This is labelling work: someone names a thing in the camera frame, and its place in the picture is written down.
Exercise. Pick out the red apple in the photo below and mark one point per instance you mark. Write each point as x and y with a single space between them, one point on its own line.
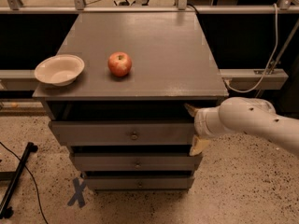
119 64

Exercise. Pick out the black stand leg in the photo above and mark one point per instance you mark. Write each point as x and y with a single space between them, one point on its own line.
13 178

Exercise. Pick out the grey drawer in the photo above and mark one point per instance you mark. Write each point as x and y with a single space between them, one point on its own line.
122 133
140 182
134 162

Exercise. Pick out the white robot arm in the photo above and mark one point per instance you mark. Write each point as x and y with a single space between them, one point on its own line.
251 116

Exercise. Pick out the grey middle drawer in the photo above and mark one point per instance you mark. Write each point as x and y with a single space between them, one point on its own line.
134 162

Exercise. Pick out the blue tape cross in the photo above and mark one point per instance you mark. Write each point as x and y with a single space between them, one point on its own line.
77 197

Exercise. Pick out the white bowl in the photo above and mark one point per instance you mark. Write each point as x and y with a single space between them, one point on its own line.
59 70

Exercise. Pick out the grey top drawer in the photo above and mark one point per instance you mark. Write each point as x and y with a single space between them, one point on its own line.
122 133

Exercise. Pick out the grey bottom drawer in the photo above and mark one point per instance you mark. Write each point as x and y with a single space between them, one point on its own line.
140 182

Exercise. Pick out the grey drawer cabinet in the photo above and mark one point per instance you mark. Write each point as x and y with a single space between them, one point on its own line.
172 65

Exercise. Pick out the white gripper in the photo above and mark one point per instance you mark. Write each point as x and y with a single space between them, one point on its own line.
201 124

